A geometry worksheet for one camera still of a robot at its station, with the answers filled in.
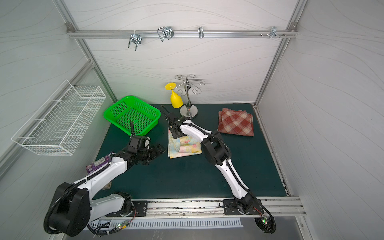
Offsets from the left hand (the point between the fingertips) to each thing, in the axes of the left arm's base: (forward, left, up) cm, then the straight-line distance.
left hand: (159, 152), depth 85 cm
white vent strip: (-33, +8, -8) cm, 35 cm away
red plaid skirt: (+28, -52, -5) cm, 59 cm away
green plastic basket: (+33, +19, -6) cm, 39 cm away
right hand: (+18, -9, -5) cm, 21 cm away
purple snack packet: (-7, +40, -6) cm, 41 cm away
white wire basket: (0, +43, +24) cm, 49 cm away
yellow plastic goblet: (+35, -7, +8) cm, 37 cm away
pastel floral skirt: (+6, -13, -2) cm, 15 cm away
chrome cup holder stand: (+39, -15, -6) cm, 42 cm away
